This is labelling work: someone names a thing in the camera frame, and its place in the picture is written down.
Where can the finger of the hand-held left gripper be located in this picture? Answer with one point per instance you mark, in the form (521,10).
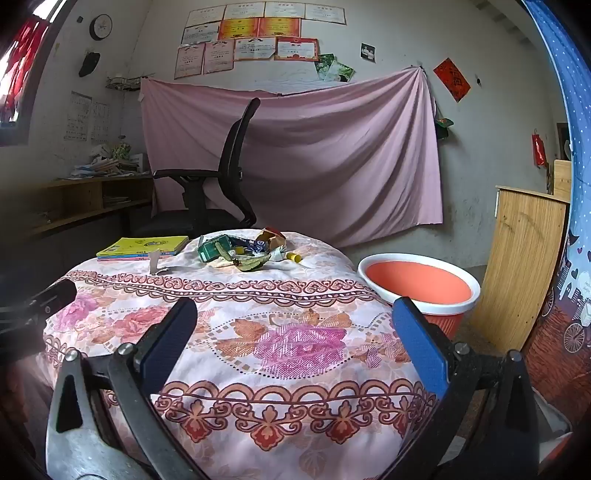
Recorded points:
(55,295)

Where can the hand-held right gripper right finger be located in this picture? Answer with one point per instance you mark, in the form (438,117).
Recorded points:
(420,346)

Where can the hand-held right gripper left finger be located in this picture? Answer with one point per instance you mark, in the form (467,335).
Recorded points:
(168,344)

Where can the orange bin with white rim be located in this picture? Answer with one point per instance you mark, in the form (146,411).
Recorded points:
(415,281)

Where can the white paper strip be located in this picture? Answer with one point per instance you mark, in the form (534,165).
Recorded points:
(154,265)

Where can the green box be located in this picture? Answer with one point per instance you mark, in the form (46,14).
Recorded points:
(213,248)

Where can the banana peel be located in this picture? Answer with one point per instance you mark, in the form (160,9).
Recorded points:
(251,264)

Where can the white wrapper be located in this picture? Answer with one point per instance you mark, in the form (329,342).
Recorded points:
(277,254)

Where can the thin pink book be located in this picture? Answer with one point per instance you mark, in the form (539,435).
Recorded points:
(124,257)

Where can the wooden desk shelf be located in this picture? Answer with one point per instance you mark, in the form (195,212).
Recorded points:
(83,198)

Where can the floral pink tablecloth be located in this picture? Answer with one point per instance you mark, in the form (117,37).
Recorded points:
(277,300)

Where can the light wooden board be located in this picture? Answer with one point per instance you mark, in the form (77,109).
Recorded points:
(517,258)

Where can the pile of papers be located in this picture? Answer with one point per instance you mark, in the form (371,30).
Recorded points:
(108,164)

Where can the window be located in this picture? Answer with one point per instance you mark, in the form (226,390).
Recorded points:
(14,115)

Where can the black office chair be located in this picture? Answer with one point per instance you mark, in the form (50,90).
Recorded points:
(231,161)

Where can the pink hanging cloth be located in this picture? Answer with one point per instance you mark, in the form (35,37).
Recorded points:
(323,152)

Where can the small wooden board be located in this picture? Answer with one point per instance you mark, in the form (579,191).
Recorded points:
(562,180)

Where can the green hat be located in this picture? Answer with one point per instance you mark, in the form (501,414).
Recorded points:
(444,127)

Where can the red hanging packet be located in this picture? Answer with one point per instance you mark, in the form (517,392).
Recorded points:
(539,150)

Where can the red cloth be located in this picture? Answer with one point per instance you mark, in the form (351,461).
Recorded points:
(27,50)

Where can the red paper sign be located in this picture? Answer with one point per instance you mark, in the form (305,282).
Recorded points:
(452,78)

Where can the green photo print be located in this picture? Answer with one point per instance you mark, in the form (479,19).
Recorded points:
(342,71)
(324,62)

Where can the black and white photo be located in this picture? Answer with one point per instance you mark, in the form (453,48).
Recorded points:
(368,53)

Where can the paper wall chart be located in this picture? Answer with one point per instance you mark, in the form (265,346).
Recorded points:
(77,115)
(100,121)

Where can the black oval wall object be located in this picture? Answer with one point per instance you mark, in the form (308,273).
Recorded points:
(88,63)

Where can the dark wooden frame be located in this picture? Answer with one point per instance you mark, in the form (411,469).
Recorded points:
(562,138)

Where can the round wall clock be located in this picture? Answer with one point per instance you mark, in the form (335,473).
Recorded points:
(101,26)

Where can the group of wall certificates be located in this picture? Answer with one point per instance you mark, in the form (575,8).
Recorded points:
(258,37)

